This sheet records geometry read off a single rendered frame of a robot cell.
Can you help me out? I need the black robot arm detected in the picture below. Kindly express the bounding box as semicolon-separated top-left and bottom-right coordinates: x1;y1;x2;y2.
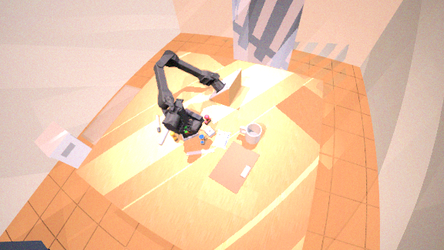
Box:
153;50;226;135

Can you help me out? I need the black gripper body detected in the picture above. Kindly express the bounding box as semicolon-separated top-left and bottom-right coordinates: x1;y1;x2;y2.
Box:
180;111;202;133

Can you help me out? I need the white rectangular card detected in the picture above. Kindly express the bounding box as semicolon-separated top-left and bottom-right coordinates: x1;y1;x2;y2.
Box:
211;129;231;149

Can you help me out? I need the orange rubber stamp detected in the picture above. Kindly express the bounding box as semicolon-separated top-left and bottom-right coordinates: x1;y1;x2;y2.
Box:
170;132;177;141

